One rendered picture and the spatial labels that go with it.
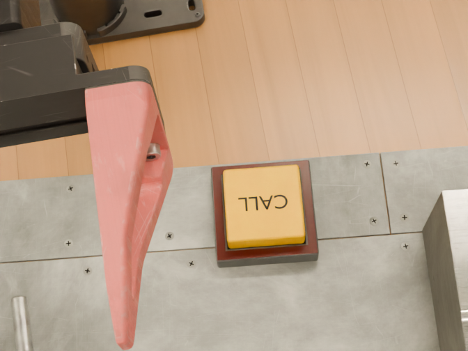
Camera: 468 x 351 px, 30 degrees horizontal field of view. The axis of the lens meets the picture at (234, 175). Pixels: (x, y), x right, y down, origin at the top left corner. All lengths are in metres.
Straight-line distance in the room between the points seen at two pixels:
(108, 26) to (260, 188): 0.21
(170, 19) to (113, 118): 0.52
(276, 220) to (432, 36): 0.23
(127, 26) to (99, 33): 0.03
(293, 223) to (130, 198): 0.41
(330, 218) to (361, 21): 0.19
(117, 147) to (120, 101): 0.01
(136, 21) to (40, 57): 0.51
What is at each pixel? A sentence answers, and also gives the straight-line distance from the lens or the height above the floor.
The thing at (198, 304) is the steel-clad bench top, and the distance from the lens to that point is 0.69.
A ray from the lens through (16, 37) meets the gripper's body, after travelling 0.29.
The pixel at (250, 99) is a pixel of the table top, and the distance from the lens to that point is 0.75.
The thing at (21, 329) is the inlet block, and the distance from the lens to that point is 0.68.
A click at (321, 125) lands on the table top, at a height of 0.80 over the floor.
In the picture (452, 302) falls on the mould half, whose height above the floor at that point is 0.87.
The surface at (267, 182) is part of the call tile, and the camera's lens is 0.68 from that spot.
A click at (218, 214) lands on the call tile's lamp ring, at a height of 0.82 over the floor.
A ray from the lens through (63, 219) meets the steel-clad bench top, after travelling 0.73.
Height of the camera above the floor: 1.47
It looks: 68 degrees down
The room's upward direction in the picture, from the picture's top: 7 degrees counter-clockwise
